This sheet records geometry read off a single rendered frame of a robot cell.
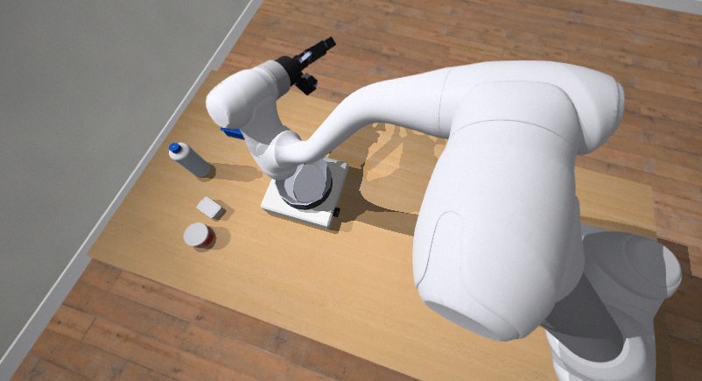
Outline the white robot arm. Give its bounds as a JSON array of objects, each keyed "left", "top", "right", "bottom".
[{"left": 206, "top": 60, "right": 682, "bottom": 381}]

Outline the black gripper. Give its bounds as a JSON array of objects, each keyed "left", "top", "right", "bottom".
[{"left": 275, "top": 37, "right": 336, "bottom": 86}]

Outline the white bottle with blue cap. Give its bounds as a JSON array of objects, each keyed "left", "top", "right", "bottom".
[{"left": 169, "top": 143, "right": 210, "bottom": 177}]

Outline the grey frying pan with black handle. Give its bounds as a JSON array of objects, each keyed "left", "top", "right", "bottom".
[{"left": 274, "top": 158, "right": 332, "bottom": 205}]

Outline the blue plastic bin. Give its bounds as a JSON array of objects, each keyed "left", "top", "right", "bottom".
[{"left": 220, "top": 127, "right": 245, "bottom": 140}]

